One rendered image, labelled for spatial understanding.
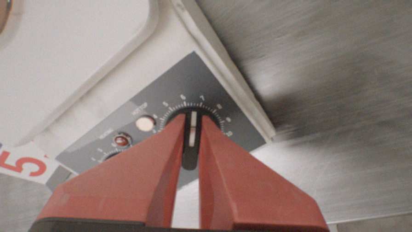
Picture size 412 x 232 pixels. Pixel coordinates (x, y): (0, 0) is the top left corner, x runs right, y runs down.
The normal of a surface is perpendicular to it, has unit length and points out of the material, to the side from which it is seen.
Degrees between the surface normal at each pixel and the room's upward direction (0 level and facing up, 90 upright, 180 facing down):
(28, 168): 40
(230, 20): 0
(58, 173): 0
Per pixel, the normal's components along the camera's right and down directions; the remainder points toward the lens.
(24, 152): 0.22, 0.59
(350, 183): -0.29, 0.16
